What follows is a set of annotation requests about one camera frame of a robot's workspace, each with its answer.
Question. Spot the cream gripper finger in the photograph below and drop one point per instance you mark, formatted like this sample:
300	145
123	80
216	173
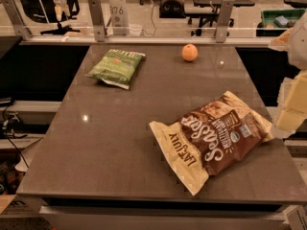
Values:
289	119

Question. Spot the right metal rail bracket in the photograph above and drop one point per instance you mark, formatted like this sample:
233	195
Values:
223	20

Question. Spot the left metal rail bracket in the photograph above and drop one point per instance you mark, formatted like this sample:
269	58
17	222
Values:
18	24

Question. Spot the green jalapeno chip bag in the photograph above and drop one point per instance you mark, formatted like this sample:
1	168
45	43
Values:
116	67

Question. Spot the metal rail bracket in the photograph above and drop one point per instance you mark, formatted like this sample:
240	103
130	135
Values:
223	20
18	24
97	18

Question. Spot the middle metal rail bracket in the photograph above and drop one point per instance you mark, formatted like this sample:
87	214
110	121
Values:
97	18

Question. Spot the green plastic bin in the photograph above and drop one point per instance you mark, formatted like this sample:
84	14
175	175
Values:
276	22

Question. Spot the black office desk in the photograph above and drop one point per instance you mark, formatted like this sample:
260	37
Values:
211	17

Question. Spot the white numbered post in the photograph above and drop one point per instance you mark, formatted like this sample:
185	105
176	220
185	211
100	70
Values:
119	17

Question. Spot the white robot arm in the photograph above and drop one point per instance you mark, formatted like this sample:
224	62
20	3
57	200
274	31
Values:
292	97

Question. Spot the orange fruit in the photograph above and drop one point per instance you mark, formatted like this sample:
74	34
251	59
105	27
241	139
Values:
189	52

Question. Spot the brown Late July chip bag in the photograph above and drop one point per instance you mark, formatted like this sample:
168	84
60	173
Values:
210	139

